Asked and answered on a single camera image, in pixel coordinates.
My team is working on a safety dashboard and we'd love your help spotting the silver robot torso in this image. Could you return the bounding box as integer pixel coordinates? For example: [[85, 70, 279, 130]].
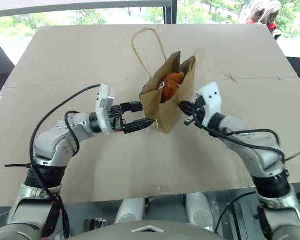
[[71, 219, 224, 240]]

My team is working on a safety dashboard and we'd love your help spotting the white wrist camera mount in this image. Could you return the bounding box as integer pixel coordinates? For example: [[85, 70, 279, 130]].
[[194, 81, 223, 126], [94, 83, 116, 136]]

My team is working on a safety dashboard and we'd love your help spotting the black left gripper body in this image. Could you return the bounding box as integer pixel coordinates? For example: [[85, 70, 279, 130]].
[[106, 103, 128, 135]]

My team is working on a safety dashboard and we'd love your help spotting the dark clip under table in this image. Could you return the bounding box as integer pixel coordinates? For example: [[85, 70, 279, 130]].
[[84, 217, 108, 230]]

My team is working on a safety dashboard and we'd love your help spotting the orange plush toy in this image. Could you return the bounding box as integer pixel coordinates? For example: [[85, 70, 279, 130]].
[[157, 71, 185, 104]]

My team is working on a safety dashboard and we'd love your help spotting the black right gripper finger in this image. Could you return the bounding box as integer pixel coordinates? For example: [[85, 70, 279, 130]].
[[177, 103, 197, 118], [178, 99, 199, 112]]

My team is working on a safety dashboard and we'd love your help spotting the black cable under table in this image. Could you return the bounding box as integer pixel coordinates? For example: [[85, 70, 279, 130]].
[[214, 191, 257, 234]]

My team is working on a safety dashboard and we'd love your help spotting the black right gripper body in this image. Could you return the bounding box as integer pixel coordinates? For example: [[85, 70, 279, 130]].
[[183, 94, 206, 126]]

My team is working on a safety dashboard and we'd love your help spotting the black window post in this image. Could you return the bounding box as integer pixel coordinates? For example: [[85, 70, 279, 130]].
[[163, 0, 179, 25]]

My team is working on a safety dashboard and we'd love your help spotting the brown cardboard sheet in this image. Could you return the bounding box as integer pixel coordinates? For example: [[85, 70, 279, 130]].
[[0, 23, 300, 209]]

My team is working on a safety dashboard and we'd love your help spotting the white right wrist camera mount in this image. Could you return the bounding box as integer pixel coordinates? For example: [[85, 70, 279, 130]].
[[194, 81, 223, 126]]

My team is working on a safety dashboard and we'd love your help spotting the brown paper bag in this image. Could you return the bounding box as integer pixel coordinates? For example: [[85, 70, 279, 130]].
[[131, 27, 197, 135]]

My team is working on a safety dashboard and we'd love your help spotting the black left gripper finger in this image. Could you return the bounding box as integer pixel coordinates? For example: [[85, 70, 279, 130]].
[[123, 118, 156, 135], [119, 100, 144, 114]]

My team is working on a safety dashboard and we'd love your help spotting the silver robot leg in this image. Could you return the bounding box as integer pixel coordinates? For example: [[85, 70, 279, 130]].
[[114, 197, 145, 225], [185, 191, 216, 233]]

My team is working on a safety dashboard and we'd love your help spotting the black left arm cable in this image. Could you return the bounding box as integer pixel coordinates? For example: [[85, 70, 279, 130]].
[[29, 84, 102, 239]]

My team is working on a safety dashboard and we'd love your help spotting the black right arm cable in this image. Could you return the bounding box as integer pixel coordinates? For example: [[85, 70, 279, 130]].
[[189, 111, 286, 162]]

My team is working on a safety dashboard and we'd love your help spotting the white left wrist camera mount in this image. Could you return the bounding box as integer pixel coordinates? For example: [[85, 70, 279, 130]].
[[94, 83, 116, 136]]

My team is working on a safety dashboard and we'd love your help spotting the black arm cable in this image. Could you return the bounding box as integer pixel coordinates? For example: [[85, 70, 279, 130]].
[[189, 111, 286, 162], [29, 84, 102, 239]]

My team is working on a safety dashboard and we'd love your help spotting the silver right robot leg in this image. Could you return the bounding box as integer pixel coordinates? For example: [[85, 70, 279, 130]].
[[185, 191, 216, 233]]

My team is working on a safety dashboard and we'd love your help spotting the silver left robot leg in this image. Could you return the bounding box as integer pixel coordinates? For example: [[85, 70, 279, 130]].
[[114, 197, 145, 225]]

